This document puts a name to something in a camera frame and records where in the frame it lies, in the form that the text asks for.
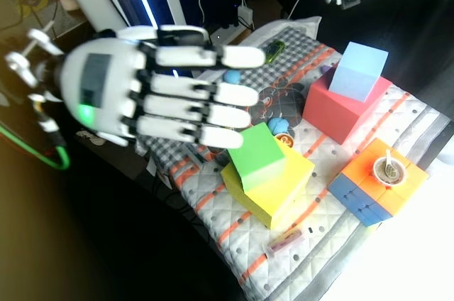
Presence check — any white power strip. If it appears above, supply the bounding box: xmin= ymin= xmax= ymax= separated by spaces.
xmin=209 ymin=23 xmax=250 ymax=45

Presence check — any white power adapter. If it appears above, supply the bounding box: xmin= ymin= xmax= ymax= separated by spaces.
xmin=236 ymin=0 xmax=255 ymax=29

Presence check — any large Rubik's cube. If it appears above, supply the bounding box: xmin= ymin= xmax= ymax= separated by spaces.
xmin=327 ymin=137 xmax=431 ymax=228

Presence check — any blue foam cube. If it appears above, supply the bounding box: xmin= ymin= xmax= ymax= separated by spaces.
xmin=328 ymin=41 xmax=390 ymax=104

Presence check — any green foam cube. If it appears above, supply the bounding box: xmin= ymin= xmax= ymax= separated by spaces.
xmin=226 ymin=122 xmax=287 ymax=192

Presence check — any toy ramen bowl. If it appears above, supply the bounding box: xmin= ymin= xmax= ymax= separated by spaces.
xmin=273 ymin=132 xmax=296 ymax=148

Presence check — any blue half ball toy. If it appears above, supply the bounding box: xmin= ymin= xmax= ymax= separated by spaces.
xmin=223 ymin=70 xmax=242 ymax=85
xmin=267 ymin=116 xmax=293 ymax=136

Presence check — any yellow-green toy car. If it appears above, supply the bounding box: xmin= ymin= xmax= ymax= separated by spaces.
xmin=263 ymin=40 xmax=287 ymax=65

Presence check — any grey quilt with bear print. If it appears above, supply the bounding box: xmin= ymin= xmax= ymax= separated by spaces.
xmin=141 ymin=16 xmax=445 ymax=301

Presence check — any large yellow foam cube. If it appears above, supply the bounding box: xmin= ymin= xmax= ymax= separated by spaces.
xmin=220 ymin=143 xmax=316 ymax=231

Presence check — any large red foam cube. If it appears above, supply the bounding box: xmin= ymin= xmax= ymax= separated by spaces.
xmin=301 ymin=65 xmax=393 ymax=146

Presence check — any clear packet with purple sticks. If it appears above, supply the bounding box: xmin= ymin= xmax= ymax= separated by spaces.
xmin=262 ymin=228 xmax=307 ymax=257

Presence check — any small toy bowl with spoon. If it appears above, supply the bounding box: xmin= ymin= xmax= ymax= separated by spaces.
xmin=372 ymin=148 xmax=408 ymax=187

